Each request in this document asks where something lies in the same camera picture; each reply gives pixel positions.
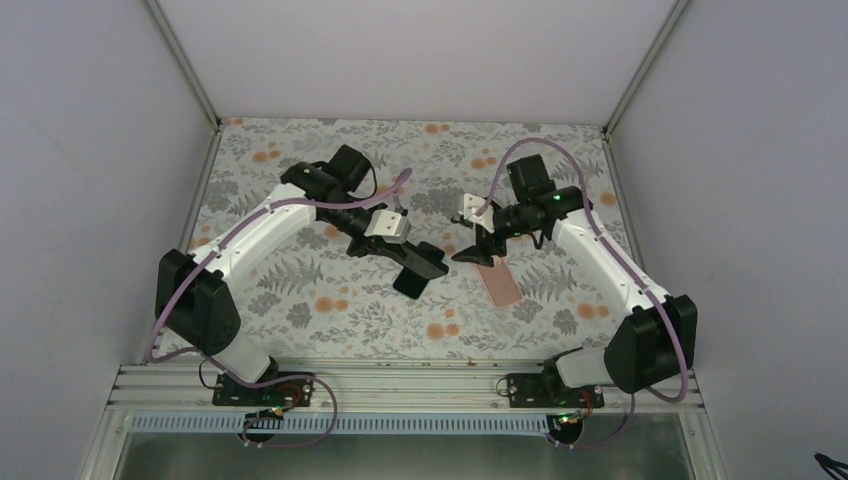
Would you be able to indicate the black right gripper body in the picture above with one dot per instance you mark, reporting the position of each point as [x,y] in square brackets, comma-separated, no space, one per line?
[484,241]

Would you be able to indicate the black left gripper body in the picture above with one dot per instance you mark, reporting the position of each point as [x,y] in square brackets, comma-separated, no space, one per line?
[371,245]

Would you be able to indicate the pink phone case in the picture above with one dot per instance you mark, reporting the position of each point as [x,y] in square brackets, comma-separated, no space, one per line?
[499,283]

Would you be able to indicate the black cased phone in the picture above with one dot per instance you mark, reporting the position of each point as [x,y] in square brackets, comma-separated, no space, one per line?
[414,278]

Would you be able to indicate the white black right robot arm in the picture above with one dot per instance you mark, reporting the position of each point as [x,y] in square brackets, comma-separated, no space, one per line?
[655,338]

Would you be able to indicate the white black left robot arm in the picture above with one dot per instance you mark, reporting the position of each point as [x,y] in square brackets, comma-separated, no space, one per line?
[193,293]

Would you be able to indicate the floral patterned table mat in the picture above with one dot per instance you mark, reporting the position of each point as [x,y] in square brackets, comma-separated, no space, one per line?
[308,298]

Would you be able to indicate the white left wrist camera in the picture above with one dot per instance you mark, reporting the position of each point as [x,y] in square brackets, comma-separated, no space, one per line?
[393,227]

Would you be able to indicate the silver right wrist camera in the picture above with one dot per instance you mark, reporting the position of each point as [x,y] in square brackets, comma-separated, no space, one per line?
[472,210]

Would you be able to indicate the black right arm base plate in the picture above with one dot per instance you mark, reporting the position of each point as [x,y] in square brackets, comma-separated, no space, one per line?
[537,390]

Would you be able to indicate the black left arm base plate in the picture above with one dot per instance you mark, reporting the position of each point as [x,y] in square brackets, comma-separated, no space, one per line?
[287,394]

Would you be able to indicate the aluminium front rail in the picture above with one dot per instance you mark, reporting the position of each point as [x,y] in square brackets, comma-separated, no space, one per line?
[360,385]

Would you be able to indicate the white perforated cable duct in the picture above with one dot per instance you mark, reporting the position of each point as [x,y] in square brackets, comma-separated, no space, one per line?
[344,423]

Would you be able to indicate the left aluminium corner post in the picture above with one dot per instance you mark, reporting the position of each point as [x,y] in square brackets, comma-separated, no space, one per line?
[179,55]

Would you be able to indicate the aluminium corner post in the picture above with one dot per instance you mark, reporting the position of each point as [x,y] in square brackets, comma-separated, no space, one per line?
[179,55]
[668,27]

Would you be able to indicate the right aluminium corner post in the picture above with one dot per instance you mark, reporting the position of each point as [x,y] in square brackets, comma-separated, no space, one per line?
[668,27]

